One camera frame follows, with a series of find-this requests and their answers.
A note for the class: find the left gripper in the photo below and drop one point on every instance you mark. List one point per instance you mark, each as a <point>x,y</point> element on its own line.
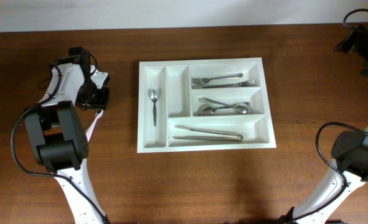
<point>100,104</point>

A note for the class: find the pink plastic knife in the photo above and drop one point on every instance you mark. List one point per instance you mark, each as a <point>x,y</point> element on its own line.
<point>90,132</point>

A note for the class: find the small metal teaspoon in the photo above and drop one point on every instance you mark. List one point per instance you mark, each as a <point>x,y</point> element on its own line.
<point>154,97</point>
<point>97,115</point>

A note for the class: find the metal fork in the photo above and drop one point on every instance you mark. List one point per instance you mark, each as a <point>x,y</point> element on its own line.
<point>204,81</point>

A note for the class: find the metal fork crosswise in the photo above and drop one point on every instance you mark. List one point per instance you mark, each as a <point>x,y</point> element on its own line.
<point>247,83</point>

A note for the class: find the metal tongs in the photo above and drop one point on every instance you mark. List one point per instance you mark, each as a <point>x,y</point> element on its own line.
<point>209,135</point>

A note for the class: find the metal spoon bowl down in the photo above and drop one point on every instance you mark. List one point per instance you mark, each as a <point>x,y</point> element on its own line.
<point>213,102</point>

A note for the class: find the large metal spoon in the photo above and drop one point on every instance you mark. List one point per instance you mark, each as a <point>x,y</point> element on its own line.
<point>208,109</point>

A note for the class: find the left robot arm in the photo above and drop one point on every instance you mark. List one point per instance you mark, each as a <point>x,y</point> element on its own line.
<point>60,127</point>

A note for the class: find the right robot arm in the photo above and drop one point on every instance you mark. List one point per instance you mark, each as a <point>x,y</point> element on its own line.
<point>348,169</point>

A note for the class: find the white plastic cutlery tray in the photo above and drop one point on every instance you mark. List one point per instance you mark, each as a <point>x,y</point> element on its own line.
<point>179,100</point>

